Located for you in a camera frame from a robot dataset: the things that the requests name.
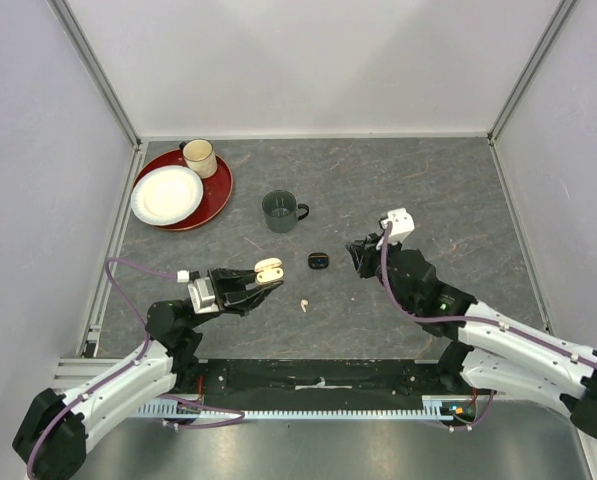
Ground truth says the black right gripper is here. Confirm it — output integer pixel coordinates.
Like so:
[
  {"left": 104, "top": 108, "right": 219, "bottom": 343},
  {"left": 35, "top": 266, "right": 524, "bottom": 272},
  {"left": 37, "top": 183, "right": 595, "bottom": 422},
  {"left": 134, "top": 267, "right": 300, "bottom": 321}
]
[{"left": 346, "top": 231, "right": 413, "bottom": 312}]

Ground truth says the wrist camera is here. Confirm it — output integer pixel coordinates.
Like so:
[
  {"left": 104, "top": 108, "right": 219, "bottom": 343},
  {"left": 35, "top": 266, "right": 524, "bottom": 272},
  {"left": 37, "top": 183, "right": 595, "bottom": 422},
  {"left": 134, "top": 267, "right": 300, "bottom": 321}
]
[
  {"left": 176, "top": 270, "right": 219, "bottom": 314},
  {"left": 376, "top": 208, "right": 415, "bottom": 250}
]

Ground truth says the dark green mug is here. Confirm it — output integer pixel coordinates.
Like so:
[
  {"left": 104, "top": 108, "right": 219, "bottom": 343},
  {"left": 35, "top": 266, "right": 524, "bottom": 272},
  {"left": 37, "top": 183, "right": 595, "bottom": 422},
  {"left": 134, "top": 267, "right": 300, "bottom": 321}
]
[{"left": 261, "top": 190, "right": 310, "bottom": 234}]

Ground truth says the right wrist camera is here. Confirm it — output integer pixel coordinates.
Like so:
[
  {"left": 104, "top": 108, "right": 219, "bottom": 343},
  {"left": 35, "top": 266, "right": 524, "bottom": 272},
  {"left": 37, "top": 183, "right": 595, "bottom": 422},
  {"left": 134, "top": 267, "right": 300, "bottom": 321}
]
[{"left": 376, "top": 208, "right": 415, "bottom": 250}]

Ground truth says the white earbud charging case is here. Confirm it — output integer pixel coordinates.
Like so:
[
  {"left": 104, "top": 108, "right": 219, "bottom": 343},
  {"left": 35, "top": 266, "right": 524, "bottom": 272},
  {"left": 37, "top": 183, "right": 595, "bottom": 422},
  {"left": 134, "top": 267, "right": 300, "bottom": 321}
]
[{"left": 254, "top": 257, "right": 284, "bottom": 285}]

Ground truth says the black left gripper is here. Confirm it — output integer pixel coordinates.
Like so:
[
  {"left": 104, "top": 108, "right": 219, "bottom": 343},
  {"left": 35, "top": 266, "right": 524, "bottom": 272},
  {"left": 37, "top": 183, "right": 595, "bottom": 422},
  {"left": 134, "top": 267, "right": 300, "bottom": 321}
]
[{"left": 189, "top": 266, "right": 283, "bottom": 329}]

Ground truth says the black glossy charging case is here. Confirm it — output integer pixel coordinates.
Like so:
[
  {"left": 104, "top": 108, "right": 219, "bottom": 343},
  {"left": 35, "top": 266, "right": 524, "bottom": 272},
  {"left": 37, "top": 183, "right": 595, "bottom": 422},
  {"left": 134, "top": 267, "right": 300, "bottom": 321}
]
[{"left": 307, "top": 252, "right": 330, "bottom": 270}]

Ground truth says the cream ceramic cup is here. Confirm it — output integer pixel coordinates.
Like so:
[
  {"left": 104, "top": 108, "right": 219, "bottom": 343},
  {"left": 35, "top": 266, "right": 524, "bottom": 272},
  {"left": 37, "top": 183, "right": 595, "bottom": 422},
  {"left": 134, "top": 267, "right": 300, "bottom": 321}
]
[{"left": 180, "top": 139, "right": 217, "bottom": 179}]

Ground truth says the red round tray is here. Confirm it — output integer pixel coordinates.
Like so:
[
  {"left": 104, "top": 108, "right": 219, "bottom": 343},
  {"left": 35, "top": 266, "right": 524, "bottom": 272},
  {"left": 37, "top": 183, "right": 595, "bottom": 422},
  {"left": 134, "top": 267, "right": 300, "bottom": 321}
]
[{"left": 133, "top": 150, "right": 234, "bottom": 232}]

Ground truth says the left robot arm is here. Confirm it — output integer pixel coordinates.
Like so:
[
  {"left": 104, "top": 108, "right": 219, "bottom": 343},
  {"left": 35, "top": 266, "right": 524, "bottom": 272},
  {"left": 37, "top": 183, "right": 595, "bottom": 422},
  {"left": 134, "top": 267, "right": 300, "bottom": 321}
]
[{"left": 12, "top": 258, "right": 284, "bottom": 479}]

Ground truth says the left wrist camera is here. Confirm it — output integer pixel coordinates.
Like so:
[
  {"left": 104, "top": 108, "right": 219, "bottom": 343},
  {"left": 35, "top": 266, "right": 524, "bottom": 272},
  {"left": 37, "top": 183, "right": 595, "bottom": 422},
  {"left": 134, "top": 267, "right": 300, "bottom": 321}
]
[{"left": 176, "top": 270, "right": 219, "bottom": 314}]

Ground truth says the grey slotted cable duct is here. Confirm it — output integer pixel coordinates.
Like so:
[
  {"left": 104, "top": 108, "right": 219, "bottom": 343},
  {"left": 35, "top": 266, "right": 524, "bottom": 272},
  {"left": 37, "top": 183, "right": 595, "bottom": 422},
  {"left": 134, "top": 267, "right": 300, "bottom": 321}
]
[{"left": 129, "top": 397, "right": 475, "bottom": 422}]

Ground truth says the white paper plate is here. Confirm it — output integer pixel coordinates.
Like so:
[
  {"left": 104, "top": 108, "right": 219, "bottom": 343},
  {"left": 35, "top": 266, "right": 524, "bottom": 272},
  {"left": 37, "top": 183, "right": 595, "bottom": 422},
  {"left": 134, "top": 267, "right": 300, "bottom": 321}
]
[{"left": 130, "top": 165, "right": 204, "bottom": 226}]

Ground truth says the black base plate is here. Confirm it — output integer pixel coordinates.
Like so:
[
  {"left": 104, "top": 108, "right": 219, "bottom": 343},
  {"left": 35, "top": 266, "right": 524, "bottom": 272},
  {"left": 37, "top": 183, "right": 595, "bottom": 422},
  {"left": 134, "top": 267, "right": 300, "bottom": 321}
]
[{"left": 172, "top": 359, "right": 473, "bottom": 410}]

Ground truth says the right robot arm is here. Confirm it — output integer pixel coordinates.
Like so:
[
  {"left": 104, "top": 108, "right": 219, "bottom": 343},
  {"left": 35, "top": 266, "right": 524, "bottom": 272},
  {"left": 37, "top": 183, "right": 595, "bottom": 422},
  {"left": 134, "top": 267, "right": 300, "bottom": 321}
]
[{"left": 346, "top": 234, "right": 597, "bottom": 440}]

